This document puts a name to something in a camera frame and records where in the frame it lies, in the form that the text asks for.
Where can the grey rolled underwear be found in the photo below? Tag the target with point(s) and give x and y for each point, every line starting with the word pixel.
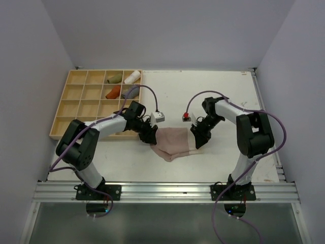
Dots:
pixel 132 92

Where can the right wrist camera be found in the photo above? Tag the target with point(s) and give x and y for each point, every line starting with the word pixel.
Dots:
pixel 189 117

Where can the white rolled underwear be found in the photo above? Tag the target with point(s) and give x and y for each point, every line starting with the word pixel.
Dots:
pixel 133 77

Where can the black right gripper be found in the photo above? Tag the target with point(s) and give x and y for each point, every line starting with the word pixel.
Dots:
pixel 201 136

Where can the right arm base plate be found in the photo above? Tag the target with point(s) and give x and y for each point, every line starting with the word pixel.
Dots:
pixel 235 193

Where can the orange and cream underwear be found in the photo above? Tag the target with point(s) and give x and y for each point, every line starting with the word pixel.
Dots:
pixel 114 93

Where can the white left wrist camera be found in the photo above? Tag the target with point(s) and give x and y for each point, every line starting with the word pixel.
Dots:
pixel 157 117

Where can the olive rolled underwear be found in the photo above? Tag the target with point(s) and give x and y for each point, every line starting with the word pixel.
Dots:
pixel 115 79

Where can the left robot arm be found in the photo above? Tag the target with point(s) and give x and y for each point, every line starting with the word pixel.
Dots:
pixel 78 144

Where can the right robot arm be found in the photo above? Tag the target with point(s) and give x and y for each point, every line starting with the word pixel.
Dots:
pixel 253 132

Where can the wooden compartment tray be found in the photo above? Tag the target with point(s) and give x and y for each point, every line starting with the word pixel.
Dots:
pixel 83 98

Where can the aluminium mounting rail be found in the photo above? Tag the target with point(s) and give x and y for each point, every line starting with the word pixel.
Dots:
pixel 154 192

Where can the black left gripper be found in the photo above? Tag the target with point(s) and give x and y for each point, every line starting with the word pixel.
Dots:
pixel 149 136

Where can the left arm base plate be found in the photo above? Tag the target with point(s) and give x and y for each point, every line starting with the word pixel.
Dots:
pixel 105 192

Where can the pink underwear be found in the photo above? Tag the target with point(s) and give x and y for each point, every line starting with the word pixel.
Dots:
pixel 175 143

